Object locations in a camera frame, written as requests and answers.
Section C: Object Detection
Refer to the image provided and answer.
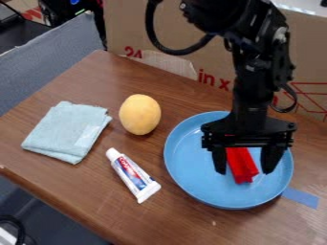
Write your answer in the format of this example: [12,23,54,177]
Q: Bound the red star-shaped bar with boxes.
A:
[227,147,259,184]

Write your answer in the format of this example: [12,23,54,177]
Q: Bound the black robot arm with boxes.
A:
[180,0,296,174]

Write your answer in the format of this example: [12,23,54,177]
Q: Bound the brown cardboard box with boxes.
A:
[104,0,327,123]

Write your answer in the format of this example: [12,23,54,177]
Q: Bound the blue plate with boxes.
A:
[163,111,293,210]

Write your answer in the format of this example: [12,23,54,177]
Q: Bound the blue tape strip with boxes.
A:
[283,188,319,209]

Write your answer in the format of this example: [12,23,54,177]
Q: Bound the black device in background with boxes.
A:
[37,0,107,47]

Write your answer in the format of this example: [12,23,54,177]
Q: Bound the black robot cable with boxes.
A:
[144,0,217,56]

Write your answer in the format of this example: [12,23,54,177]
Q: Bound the white toothpaste tube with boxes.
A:
[105,147,161,204]

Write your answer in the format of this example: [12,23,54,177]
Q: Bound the light blue folded cloth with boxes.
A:
[21,101,112,165]

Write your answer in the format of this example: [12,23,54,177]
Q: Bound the grey fabric partition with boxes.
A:
[0,13,104,117]

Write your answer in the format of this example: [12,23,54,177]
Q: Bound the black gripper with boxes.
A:
[200,101,297,175]

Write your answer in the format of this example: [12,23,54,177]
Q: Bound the yellow round fruit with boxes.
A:
[119,94,161,135]

